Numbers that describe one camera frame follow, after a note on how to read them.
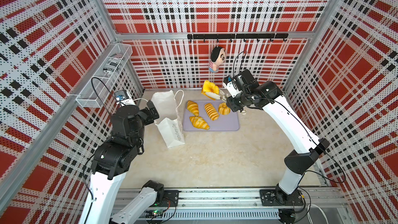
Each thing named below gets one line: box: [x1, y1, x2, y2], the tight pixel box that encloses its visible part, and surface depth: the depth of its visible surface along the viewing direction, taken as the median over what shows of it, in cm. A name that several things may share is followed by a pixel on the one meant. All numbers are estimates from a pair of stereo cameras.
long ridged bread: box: [204, 102, 220, 121], surface depth 105 cm
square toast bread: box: [201, 79, 220, 101], surface depth 80 cm
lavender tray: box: [182, 99, 240, 132], surface depth 103 cm
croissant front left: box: [189, 116, 210, 131], surface depth 100 cm
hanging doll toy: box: [208, 44, 226, 73], surface depth 94 cm
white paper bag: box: [151, 89, 186, 149], surface depth 86 cm
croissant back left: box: [186, 100, 199, 117], surface depth 108 cm
